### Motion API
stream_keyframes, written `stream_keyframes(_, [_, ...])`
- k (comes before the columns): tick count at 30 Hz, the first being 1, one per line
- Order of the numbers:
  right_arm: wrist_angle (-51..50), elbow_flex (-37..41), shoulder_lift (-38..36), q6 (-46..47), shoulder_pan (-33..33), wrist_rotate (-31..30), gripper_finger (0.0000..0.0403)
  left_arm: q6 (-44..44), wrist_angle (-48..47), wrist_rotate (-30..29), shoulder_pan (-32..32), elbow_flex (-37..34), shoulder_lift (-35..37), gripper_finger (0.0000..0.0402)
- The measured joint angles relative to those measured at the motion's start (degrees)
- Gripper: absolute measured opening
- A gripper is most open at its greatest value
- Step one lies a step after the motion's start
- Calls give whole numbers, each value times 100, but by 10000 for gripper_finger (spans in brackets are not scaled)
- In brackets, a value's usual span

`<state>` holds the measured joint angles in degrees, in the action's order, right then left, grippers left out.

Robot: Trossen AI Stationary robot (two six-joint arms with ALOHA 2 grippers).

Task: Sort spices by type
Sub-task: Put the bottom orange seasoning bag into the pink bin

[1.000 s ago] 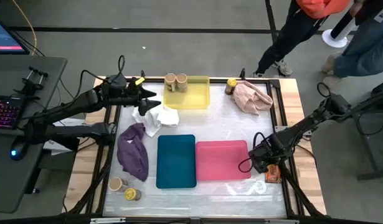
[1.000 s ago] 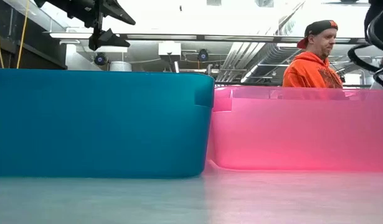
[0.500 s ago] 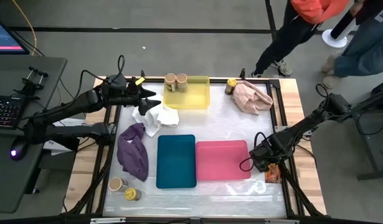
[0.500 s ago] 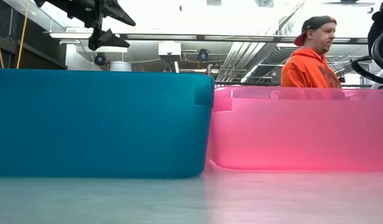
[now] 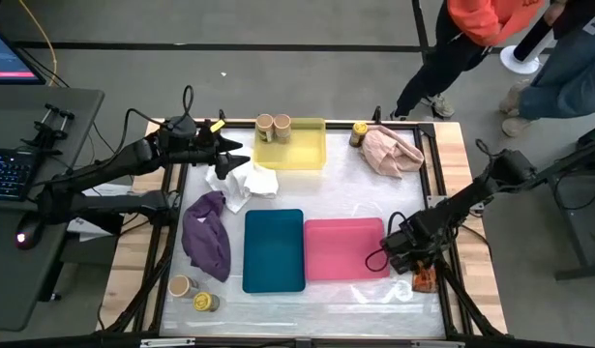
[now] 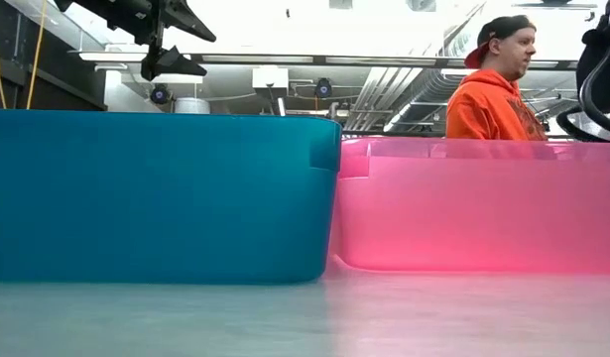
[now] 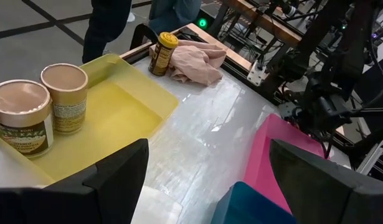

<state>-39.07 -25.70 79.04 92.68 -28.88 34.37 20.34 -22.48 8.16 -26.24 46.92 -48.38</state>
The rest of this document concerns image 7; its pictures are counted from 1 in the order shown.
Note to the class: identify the person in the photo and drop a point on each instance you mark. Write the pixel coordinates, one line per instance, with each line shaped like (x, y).
(175, 12)
(107, 25)

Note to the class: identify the pale pink cloth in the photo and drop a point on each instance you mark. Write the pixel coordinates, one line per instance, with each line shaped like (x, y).
(197, 65)

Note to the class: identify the yellow plastic tray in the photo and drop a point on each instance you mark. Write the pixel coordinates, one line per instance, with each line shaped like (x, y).
(116, 124)

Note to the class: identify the translucent plastic table sheet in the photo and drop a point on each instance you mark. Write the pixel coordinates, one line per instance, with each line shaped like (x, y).
(203, 124)

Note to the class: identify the wooden workbench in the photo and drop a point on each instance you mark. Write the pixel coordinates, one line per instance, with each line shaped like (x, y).
(266, 23)

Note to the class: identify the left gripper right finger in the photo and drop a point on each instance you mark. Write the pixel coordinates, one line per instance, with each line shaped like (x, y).
(328, 199)

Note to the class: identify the blue plastic tray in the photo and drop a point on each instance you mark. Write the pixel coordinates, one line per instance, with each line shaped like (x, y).
(247, 208)

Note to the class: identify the silver aluminium extrusion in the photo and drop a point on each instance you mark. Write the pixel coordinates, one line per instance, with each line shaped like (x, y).
(370, 158)

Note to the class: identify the yellow lidded spice jar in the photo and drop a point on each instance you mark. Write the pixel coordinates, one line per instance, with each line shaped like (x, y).
(161, 56)

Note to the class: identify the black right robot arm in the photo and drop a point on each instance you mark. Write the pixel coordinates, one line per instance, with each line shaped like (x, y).
(350, 46)

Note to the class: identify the tan lidded seasoning canister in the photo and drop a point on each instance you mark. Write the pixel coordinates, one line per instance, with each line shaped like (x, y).
(23, 102)
(66, 93)

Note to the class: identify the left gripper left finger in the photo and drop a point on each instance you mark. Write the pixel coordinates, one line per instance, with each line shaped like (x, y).
(69, 202)

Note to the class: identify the pink plastic tray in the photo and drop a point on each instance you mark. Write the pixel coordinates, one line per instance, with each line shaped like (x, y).
(266, 155)

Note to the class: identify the white frame bracket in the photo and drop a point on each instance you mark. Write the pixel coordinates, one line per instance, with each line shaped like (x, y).
(256, 74)

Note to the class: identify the black device green light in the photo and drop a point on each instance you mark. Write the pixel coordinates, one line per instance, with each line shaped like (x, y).
(203, 22)

